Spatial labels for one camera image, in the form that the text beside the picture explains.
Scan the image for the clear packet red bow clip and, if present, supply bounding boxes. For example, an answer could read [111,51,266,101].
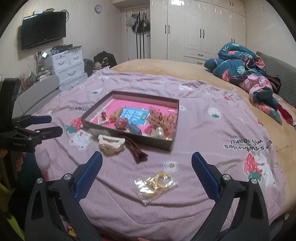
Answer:
[97,108,109,125]

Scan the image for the cream claw hair clip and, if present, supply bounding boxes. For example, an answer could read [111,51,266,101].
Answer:
[98,135,125,155]

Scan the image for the orange spiral hair tie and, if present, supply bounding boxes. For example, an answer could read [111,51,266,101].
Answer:
[109,106,125,122]

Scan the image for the pink fluffy hair clip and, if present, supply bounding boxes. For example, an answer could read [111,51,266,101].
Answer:
[115,118,129,130]

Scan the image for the clear bag yellow hair ties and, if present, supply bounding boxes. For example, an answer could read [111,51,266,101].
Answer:
[134,171,179,205]

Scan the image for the small blue hair clip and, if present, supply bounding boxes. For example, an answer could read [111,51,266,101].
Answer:
[127,123,142,136]

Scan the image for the dark red hair clip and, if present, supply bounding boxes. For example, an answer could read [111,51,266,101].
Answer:
[123,136,148,163]

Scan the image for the white pearl hair tie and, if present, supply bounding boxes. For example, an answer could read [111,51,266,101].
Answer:
[151,126,165,139]

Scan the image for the brown dotted scrunchie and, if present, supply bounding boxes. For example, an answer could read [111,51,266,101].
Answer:
[147,106,177,138]

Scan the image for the person's hand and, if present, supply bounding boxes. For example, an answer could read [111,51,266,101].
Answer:
[1,149,27,172]

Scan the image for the grey chair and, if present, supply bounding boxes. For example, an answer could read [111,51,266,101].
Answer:
[13,75,62,118]

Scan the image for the white drawer cabinet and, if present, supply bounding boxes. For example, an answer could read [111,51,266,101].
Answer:
[43,46,88,91]

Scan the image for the pink strawberry print blanket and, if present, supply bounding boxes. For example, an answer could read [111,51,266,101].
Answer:
[35,70,285,240]

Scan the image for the dark clothes pile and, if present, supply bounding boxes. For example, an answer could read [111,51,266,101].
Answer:
[83,51,117,77]

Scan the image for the dark cardboard box tray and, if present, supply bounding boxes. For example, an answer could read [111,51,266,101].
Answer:
[81,91,179,151]

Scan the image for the tan bed sheet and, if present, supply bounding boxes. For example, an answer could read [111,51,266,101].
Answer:
[110,58,296,181]

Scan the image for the grey padded headboard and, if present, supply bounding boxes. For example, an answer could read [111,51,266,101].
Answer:
[256,51,296,108]

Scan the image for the teal floral quilt pile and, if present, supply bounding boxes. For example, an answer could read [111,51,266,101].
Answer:
[204,42,282,125]

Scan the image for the hanging bags on door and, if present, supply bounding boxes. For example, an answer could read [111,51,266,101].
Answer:
[126,12,151,33]

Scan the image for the white wardrobe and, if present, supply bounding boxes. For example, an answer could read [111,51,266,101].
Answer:
[112,1,246,65]

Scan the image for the black wall television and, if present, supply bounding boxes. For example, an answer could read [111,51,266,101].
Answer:
[21,11,67,50]

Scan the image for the round wall clock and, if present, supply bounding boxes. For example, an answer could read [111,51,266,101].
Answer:
[94,4,102,14]

